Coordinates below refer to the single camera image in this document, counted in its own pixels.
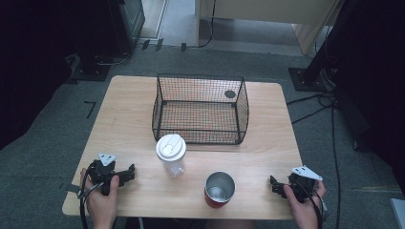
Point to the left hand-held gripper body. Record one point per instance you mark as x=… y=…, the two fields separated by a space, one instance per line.
x=103 y=173

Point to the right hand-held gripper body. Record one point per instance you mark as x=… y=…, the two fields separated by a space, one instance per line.
x=302 y=186

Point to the clear cup with white lid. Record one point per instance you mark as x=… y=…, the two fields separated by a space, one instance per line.
x=171 y=156

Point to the red cup with steel inside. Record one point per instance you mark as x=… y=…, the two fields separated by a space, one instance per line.
x=219 y=191

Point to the person's right hand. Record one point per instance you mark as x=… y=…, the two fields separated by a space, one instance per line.
x=302 y=210

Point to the person's left hand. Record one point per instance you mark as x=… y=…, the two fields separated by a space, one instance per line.
x=102 y=203

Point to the grey tape strip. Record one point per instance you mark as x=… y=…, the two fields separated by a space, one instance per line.
x=71 y=188

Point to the dark round disc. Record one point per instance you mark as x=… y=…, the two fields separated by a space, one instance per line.
x=230 y=94

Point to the white flat object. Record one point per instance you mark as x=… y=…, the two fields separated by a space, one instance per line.
x=399 y=214

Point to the black stand with base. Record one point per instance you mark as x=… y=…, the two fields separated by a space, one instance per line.
x=313 y=74

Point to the dark curtain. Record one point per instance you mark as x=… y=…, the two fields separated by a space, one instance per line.
x=379 y=79
x=31 y=63

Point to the black cabinet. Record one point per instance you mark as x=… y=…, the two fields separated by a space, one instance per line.
x=127 y=25

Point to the light wooden furniture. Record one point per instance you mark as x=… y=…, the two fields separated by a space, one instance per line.
x=270 y=12

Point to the black stand base plate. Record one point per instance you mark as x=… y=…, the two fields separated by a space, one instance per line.
x=90 y=70

